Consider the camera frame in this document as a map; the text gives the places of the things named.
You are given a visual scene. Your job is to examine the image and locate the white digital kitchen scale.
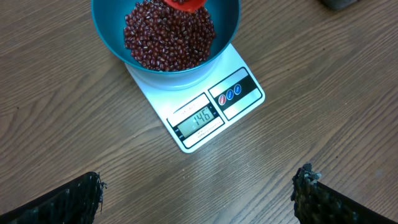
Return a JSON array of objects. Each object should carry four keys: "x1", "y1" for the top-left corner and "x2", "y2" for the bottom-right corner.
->
[{"x1": 126, "y1": 45, "x2": 266, "y2": 153}]

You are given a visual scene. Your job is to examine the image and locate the red beans in bowl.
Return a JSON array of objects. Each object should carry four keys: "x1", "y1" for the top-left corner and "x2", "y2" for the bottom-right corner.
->
[{"x1": 124, "y1": 0, "x2": 216, "y2": 72}]

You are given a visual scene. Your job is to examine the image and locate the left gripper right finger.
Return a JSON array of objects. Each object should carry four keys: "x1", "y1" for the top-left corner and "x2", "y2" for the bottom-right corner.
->
[{"x1": 290, "y1": 163, "x2": 397, "y2": 224}]

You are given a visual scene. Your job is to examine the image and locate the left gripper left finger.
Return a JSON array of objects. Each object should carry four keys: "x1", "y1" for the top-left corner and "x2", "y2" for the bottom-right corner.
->
[{"x1": 1, "y1": 172, "x2": 107, "y2": 224}]

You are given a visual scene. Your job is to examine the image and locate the clear plastic container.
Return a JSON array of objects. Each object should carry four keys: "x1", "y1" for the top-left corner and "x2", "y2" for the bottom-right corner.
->
[{"x1": 320, "y1": 0, "x2": 359, "y2": 11}]

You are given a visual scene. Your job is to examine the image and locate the blue plastic bowl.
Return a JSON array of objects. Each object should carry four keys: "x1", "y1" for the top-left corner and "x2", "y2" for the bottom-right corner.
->
[{"x1": 91, "y1": 0, "x2": 241, "y2": 75}]

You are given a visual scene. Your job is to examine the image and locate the red measuring scoop blue handle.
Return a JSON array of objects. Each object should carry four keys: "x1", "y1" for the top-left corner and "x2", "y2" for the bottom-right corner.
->
[{"x1": 164, "y1": 0, "x2": 206, "y2": 13}]

